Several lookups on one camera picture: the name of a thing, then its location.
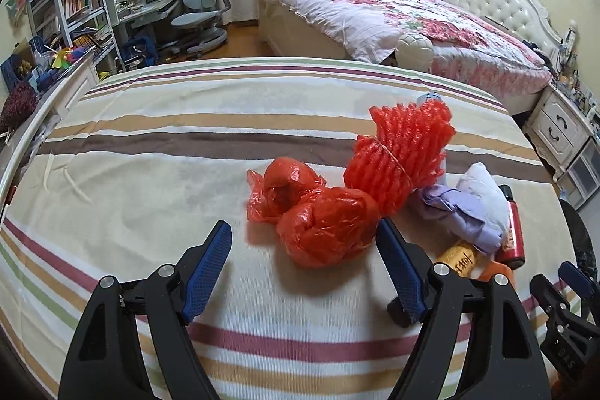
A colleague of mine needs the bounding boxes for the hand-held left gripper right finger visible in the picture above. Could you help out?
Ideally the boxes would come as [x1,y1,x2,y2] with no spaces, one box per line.
[376,216,551,400]

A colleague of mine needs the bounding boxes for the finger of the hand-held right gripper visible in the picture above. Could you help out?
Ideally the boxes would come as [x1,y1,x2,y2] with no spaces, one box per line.
[557,260,600,322]
[529,274,573,327]

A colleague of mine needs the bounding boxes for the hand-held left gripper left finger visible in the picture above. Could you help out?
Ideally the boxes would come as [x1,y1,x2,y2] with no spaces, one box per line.
[58,219,234,400]

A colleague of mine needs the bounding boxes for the black bag lined bin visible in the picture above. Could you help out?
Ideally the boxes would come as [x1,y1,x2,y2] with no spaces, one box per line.
[558,198,600,288]

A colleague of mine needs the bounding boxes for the orange plastic bag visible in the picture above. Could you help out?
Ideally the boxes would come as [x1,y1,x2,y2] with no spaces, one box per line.
[483,262,516,288]

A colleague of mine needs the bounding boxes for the yellow printed packet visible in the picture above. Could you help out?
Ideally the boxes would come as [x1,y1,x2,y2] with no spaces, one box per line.
[433,241,483,279]

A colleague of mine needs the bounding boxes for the red bottle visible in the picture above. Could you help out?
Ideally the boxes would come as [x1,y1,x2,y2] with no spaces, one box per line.
[494,184,527,270]

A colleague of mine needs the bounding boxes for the purple cloth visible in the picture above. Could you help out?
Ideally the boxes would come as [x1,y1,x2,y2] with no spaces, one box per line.
[418,187,504,255]

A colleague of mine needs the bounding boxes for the red plastic bag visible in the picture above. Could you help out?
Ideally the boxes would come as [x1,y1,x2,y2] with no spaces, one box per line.
[246,156,381,268]

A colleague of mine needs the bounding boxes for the white plastic bag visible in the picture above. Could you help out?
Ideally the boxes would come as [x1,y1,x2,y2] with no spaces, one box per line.
[457,162,512,241]

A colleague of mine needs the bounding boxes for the red foam fruit net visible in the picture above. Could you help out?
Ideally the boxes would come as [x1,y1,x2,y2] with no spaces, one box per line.
[343,101,456,213]

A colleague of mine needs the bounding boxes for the plastic drawer unit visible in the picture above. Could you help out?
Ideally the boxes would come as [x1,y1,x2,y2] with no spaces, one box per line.
[555,142,600,208]

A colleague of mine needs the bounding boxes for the striped bed sheet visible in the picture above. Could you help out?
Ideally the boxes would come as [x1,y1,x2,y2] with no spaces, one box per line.
[0,57,577,400]

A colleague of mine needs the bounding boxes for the white nightstand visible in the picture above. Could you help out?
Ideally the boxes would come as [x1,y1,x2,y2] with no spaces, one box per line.
[522,84,594,180]

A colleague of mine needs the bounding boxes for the cluster of small bottles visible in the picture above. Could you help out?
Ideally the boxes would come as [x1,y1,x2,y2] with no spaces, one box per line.
[553,30,600,124]

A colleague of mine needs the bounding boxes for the white ribbed bedpost knob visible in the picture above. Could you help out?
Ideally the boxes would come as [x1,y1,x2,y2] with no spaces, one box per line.
[394,32,436,73]

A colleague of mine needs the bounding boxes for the dark red fuzzy duster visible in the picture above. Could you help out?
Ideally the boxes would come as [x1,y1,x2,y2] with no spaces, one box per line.
[0,81,41,133]

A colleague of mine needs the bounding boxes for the pile of colourful toys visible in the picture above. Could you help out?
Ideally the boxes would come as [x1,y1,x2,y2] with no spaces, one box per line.
[0,34,99,101]

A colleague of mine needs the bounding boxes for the grey blue desk chair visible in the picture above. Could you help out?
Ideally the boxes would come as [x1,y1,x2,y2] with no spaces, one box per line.
[169,0,231,56]

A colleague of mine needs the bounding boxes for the bed with floral quilt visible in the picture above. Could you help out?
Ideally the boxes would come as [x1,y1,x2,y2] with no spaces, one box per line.
[258,0,554,94]

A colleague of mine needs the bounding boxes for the grey study desk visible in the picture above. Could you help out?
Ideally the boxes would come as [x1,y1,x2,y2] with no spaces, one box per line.
[100,0,181,68]

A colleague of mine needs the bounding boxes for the white tufted headboard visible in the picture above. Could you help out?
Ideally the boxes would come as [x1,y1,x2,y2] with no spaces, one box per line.
[419,0,563,54]

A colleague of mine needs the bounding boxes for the white bed frame rail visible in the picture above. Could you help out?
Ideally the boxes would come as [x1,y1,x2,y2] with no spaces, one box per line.
[0,53,99,204]

